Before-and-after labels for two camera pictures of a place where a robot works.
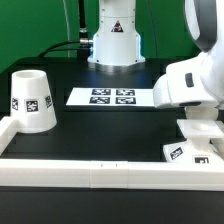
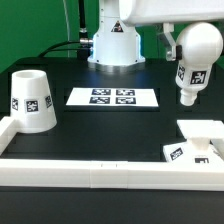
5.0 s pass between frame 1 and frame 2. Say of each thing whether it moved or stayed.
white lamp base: stayed
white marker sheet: stayed
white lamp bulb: moved
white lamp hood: stayed
